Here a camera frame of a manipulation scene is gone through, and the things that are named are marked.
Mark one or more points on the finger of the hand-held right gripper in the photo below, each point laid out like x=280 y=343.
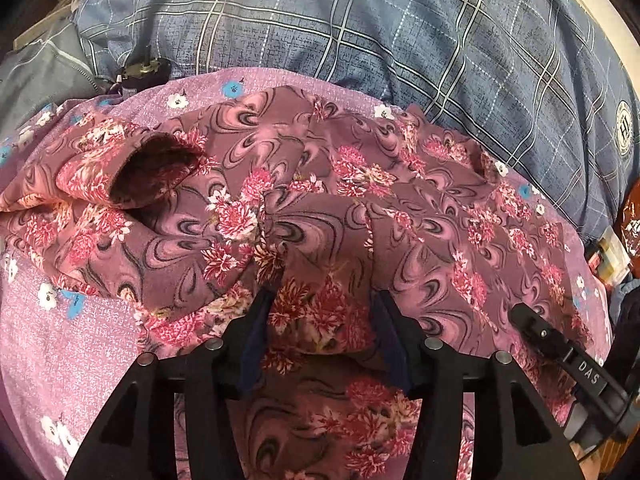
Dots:
x=542 y=332

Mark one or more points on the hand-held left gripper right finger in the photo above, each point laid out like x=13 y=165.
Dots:
x=397 y=350

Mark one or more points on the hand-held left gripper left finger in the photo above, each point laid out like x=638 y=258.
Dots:
x=252 y=355

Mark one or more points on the pink floral swirl garment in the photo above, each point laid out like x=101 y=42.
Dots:
x=310 y=210

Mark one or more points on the small printed box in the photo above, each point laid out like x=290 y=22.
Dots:
x=609 y=255

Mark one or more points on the orange-brown packet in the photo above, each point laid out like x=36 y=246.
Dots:
x=631 y=230

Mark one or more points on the purple floral blanket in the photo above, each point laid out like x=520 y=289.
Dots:
x=75 y=360

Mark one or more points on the small dark metal clip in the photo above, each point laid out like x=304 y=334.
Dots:
x=145 y=69

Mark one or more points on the blue plaid quilt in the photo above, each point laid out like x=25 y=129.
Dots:
x=400 y=35

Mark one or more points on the grey cloth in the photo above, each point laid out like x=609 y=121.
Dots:
x=40 y=75

